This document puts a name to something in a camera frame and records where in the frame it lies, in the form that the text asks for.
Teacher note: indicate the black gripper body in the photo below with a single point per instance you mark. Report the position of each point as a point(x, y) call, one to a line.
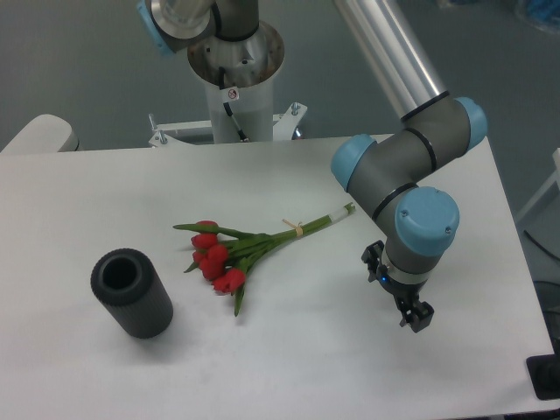
point(403, 286)

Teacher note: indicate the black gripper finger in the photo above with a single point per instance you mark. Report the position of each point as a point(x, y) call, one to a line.
point(420, 316)
point(406, 308)

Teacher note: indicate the red tulip bouquet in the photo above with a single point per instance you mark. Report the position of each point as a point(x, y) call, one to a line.
point(226, 256)

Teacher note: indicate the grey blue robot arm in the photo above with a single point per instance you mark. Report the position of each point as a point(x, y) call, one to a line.
point(419, 223)

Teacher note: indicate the black device at table corner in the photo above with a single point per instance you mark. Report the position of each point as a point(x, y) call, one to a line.
point(544, 375)

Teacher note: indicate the black ribbed cylindrical vase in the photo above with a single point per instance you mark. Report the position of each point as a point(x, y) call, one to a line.
point(126, 283)

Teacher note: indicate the blue plastic bag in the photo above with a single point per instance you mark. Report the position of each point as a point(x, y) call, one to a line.
point(542, 15)

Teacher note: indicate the white chair armrest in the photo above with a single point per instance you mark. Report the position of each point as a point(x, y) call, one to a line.
point(43, 134)

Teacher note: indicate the white frame at right edge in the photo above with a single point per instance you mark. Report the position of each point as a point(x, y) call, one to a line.
point(543, 196)

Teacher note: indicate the white pedestal base frame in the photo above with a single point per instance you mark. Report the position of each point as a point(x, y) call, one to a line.
point(228, 124)

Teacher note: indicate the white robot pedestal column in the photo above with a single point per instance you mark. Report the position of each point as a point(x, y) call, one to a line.
point(239, 72)

